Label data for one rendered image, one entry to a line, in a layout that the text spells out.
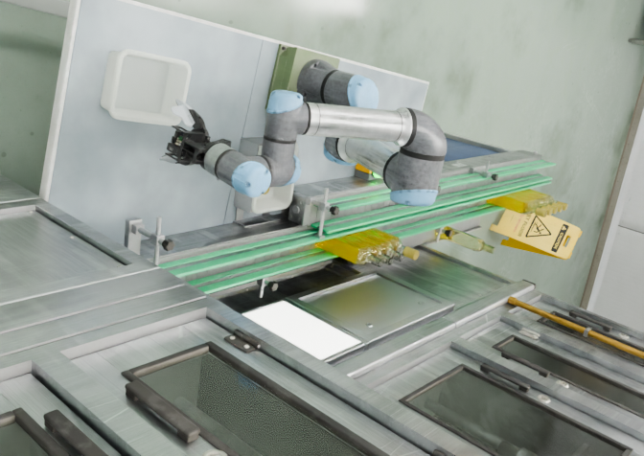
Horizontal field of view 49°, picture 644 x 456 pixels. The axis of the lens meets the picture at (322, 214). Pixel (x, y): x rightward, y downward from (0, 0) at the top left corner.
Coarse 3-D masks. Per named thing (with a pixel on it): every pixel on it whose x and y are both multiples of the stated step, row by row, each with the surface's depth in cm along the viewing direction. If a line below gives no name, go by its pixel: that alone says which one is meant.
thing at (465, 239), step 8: (456, 232) 295; (464, 232) 296; (448, 240) 297; (456, 240) 294; (464, 240) 292; (472, 240) 290; (480, 240) 289; (472, 248) 290; (480, 248) 289; (488, 248) 287
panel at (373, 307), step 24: (312, 288) 228; (336, 288) 233; (360, 288) 236; (384, 288) 239; (408, 288) 242; (240, 312) 205; (312, 312) 212; (336, 312) 215; (360, 312) 218; (384, 312) 220; (408, 312) 223; (432, 312) 224; (360, 336) 201; (384, 336) 205; (336, 360) 189
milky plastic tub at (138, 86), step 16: (112, 64) 172; (128, 64) 179; (144, 64) 182; (160, 64) 186; (176, 64) 185; (112, 80) 172; (128, 80) 181; (144, 80) 184; (160, 80) 188; (176, 80) 187; (112, 96) 170; (128, 96) 182; (144, 96) 185; (160, 96) 189; (176, 96) 188; (112, 112) 172; (128, 112) 180; (144, 112) 186; (160, 112) 191
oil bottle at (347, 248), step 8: (328, 240) 235; (336, 240) 232; (344, 240) 232; (352, 240) 233; (328, 248) 235; (336, 248) 233; (344, 248) 230; (352, 248) 228; (360, 248) 227; (368, 248) 229; (344, 256) 231; (352, 256) 229; (360, 256) 227; (360, 264) 228
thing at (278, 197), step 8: (296, 144) 223; (296, 152) 224; (272, 192) 232; (280, 192) 231; (288, 192) 228; (256, 200) 217; (264, 200) 228; (272, 200) 230; (280, 200) 230; (288, 200) 229; (256, 208) 220; (264, 208) 222; (272, 208) 224; (280, 208) 226
